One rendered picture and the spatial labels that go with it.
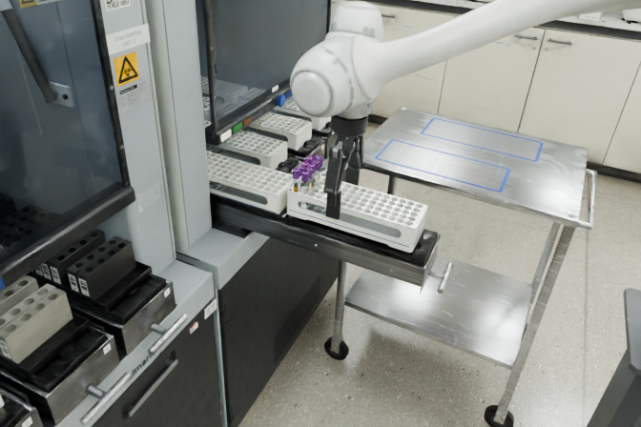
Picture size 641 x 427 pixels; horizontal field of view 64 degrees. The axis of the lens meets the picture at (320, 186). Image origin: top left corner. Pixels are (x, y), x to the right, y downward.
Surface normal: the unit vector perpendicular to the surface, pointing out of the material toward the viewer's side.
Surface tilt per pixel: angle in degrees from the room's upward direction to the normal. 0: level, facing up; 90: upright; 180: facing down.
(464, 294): 0
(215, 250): 0
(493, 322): 0
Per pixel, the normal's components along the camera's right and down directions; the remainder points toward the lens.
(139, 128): 0.90, 0.25
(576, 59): -0.42, 0.45
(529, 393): 0.05, -0.85
